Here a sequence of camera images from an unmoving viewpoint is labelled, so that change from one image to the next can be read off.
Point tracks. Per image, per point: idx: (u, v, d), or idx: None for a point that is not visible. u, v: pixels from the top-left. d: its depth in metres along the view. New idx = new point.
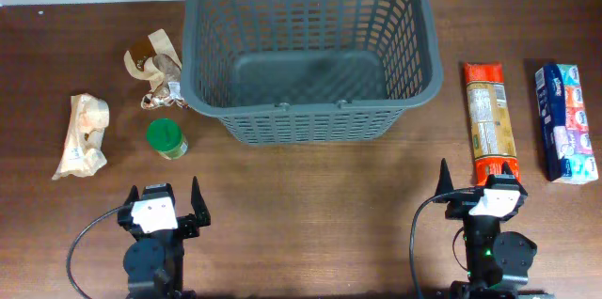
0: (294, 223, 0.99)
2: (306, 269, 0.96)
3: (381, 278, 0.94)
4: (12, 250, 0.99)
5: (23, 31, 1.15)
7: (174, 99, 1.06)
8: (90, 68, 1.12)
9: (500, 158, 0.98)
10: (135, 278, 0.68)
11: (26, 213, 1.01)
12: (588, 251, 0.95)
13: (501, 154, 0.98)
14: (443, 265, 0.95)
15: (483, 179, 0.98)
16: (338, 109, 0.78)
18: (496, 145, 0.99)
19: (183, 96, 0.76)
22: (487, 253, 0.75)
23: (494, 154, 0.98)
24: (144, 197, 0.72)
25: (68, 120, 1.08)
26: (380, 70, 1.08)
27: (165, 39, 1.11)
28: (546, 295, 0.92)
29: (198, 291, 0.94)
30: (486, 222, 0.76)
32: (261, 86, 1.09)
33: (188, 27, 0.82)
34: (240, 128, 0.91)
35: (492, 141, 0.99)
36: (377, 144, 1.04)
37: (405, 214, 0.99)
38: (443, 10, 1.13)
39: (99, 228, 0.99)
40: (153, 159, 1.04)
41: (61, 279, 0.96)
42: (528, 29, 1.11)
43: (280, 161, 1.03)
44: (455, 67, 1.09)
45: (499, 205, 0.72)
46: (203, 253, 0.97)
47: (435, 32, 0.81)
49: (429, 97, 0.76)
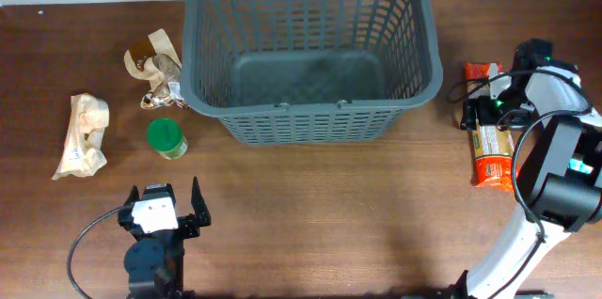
0: (294, 222, 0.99)
2: (306, 269, 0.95)
3: (381, 277, 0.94)
4: (13, 250, 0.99)
5: (23, 30, 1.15)
7: (174, 99, 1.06)
8: (89, 68, 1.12)
9: (501, 158, 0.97)
10: (136, 278, 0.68)
11: (26, 212, 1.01)
12: (589, 250, 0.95)
13: (502, 154, 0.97)
14: (444, 264, 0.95)
15: (483, 178, 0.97)
16: (338, 108, 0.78)
18: (497, 145, 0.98)
19: (184, 96, 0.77)
22: (499, 103, 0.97)
23: (494, 154, 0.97)
24: (144, 197, 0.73)
25: (67, 119, 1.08)
26: (381, 70, 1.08)
27: (165, 39, 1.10)
28: (546, 295, 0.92)
29: (198, 291, 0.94)
30: (483, 113, 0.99)
32: (261, 86, 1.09)
33: (188, 27, 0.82)
34: (240, 128, 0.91)
35: (493, 141, 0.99)
36: (377, 144, 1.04)
37: (405, 212, 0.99)
38: (443, 9, 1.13)
39: (100, 228, 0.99)
40: (153, 158, 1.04)
41: (61, 279, 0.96)
42: (528, 28, 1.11)
43: (279, 160, 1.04)
44: (455, 67, 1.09)
45: (536, 96, 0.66)
46: (203, 253, 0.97)
47: (435, 30, 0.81)
49: (429, 97, 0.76)
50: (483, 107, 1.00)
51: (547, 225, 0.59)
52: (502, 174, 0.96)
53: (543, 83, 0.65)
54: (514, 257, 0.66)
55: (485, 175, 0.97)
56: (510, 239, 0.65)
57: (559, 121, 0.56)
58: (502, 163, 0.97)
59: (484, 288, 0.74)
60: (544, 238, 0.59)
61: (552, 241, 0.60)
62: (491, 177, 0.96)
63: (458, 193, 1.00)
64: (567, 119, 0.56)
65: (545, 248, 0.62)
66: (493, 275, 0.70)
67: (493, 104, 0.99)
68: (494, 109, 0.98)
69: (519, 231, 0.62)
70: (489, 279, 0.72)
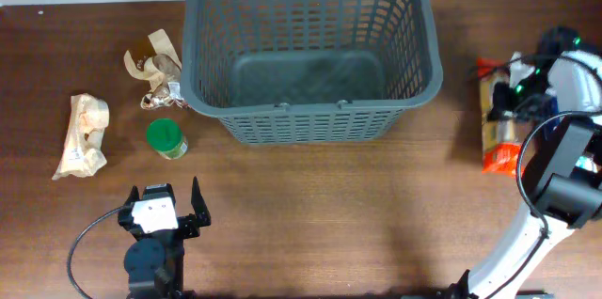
0: (294, 222, 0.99)
2: (306, 269, 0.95)
3: (381, 277, 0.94)
4: (12, 250, 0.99)
5: (23, 30, 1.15)
7: (174, 99, 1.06)
8: (89, 68, 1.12)
9: (513, 144, 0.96)
10: (135, 278, 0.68)
11: (26, 212, 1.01)
12: (589, 250, 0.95)
13: (514, 140, 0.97)
14: (444, 265, 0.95)
15: (493, 164, 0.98)
16: (338, 108, 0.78)
18: (508, 132, 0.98)
19: (184, 96, 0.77)
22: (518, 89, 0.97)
23: (506, 139, 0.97)
24: (144, 197, 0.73)
25: (67, 119, 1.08)
26: (380, 70, 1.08)
27: (165, 39, 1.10)
28: (546, 295, 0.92)
29: (198, 291, 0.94)
30: (499, 100, 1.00)
32: (262, 86, 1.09)
33: (188, 27, 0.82)
34: (240, 128, 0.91)
35: (506, 129, 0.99)
36: (377, 145, 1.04)
37: (405, 212, 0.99)
38: (443, 9, 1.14)
39: (100, 228, 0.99)
40: (152, 159, 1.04)
41: (60, 279, 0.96)
42: (528, 28, 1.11)
43: (280, 161, 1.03)
44: (456, 67, 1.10)
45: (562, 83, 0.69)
46: (203, 253, 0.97)
47: (434, 31, 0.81)
49: (430, 97, 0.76)
50: (499, 93, 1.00)
51: (553, 223, 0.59)
52: (510, 159, 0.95)
53: (565, 70, 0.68)
54: (516, 253, 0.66)
55: (493, 161, 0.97)
56: (514, 235, 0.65)
57: (571, 122, 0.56)
58: (511, 149, 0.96)
59: (485, 286, 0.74)
60: (547, 233, 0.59)
61: (556, 238, 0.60)
62: (497, 162, 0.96)
63: (459, 194, 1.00)
64: (579, 121, 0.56)
65: (548, 245, 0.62)
66: (495, 273, 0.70)
67: (512, 93, 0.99)
68: (511, 96, 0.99)
69: (523, 227, 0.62)
70: (492, 276, 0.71)
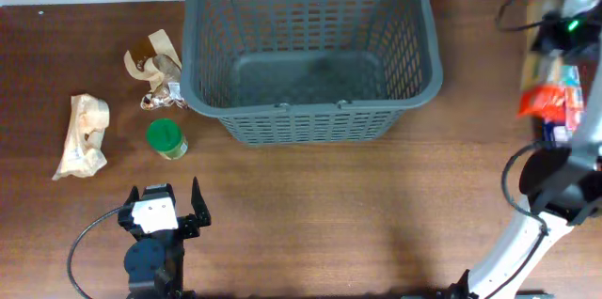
0: (294, 222, 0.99)
2: (306, 269, 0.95)
3: (381, 277, 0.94)
4: (12, 250, 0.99)
5: (23, 31, 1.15)
7: (174, 99, 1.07)
8: (89, 68, 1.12)
9: (553, 86, 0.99)
10: (135, 278, 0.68)
11: (26, 213, 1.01)
12: (589, 250, 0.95)
13: (557, 82, 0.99)
14: (444, 265, 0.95)
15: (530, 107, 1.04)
16: (338, 108, 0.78)
18: (553, 70, 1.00)
19: (184, 96, 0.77)
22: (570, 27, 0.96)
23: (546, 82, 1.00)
24: (144, 197, 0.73)
25: (67, 119, 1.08)
26: (380, 70, 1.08)
27: (165, 39, 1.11)
28: (546, 295, 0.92)
29: (198, 291, 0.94)
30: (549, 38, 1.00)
32: (261, 86, 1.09)
33: (188, 27, 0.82)
34: (240, 128, 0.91)
35: (550, 69, 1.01)
36: (377, 145, 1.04)
37: (405, 212, 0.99)
38: (443, 9, 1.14)
39: (101, 227, 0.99)
40: (152, 159, 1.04)
41: (61, 280, 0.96)
42: None
43: (280, 161, 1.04)
44: (455, 66, 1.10)
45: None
46: (203, 253, 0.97)
47: (434, 31, 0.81)
49: (429, 98, 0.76)
50: (546, 29, 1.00)
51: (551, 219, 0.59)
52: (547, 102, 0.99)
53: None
54: (516, 252, 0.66)
55: (530, 105, 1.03)
56: (513, 234, 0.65)
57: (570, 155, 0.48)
58: (550, 91, 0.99)
59: (485, 285, 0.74)
60: (547, 231, 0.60)
61: (555, 235, 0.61)
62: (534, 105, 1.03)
63: (459, 193, 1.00)
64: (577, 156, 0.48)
65: (547, 243, 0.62)
66: (495, 271, 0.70)
67: (562, 29, 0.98)
68: (561, 33, 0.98)
69: (522, 225, 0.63)
70: (492, 275, 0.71)
